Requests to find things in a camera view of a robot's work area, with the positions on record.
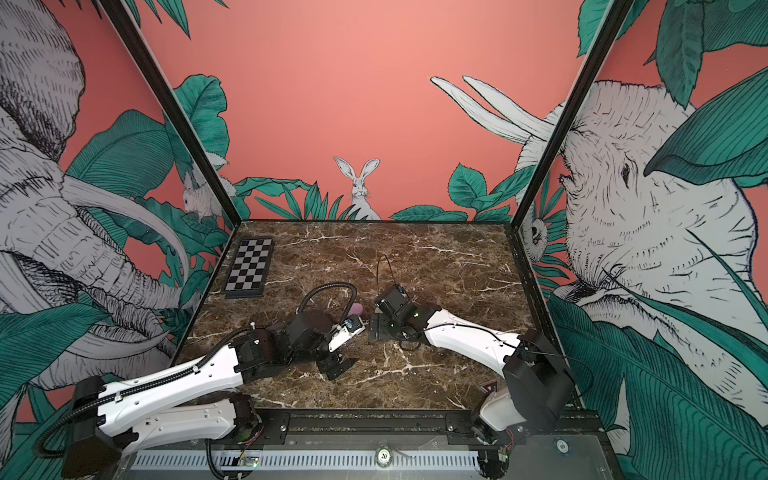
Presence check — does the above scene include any purple earbuds charging case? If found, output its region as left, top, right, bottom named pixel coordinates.
left=349, top=303, right=364, bottom=317

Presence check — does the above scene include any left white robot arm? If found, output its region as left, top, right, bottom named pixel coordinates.
left=62, top=310, right=365, bottom=479

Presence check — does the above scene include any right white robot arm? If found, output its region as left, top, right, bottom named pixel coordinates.
left=370, top=284, right=575, bottom=445

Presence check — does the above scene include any black white checkerboard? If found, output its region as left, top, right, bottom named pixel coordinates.
left=222, top=236, right=275, bottom=298

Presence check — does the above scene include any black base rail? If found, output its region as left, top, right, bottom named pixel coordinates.
left=248, top=408, right=608, bottom=449

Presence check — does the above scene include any black corrugated cable conduit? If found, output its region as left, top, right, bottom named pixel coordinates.
left=35, top=344, right=253, bottom=460

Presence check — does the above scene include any white slotted cable duct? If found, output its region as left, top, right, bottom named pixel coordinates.
left=131, top=450, right=479, bottom=472

